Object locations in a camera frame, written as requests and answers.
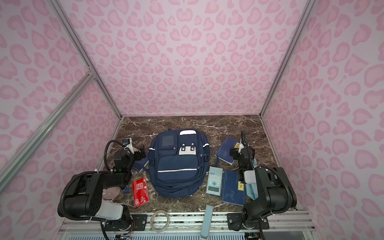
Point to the blue book yellow label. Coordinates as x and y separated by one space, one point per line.
223 153

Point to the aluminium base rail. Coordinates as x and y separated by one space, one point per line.
294 225

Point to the teal pencil pouch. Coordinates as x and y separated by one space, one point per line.
252 187

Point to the navy blue student backpack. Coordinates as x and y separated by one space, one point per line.
178 162

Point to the aluminium frame strut left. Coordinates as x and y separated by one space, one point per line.
20 159

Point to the pink pen cup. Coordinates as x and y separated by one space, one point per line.
111 193

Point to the light green calculator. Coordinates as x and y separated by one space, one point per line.
214 182

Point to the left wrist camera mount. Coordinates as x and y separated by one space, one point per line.
128 146

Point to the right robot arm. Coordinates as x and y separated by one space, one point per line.
275 192

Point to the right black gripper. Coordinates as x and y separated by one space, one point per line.
243 151

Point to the red booklet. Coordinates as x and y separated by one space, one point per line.
140 192

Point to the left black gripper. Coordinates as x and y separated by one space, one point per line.
139 153

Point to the grey-blue bar on rail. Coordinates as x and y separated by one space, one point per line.
205 231

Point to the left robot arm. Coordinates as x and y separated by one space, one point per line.
82 198

